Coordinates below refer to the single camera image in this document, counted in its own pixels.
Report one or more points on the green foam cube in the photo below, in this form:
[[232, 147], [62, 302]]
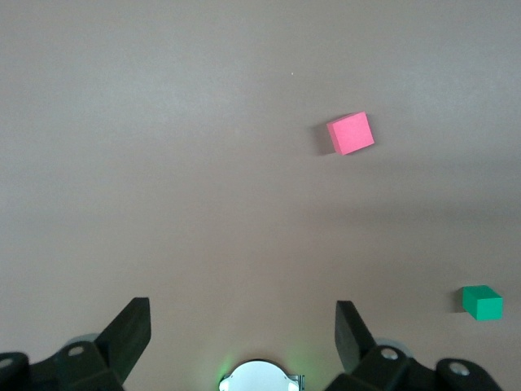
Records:
[[483, 303]]

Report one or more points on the brown table mat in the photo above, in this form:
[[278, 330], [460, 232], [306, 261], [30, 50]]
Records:
[[163, 163]]

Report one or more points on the pink foam cube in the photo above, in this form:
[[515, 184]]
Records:
[[351, 133]]

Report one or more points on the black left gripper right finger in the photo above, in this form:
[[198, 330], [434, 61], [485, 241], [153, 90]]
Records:
[[354, 346]]

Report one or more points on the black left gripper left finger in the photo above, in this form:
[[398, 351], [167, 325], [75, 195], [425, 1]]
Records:
[[122, 346]]

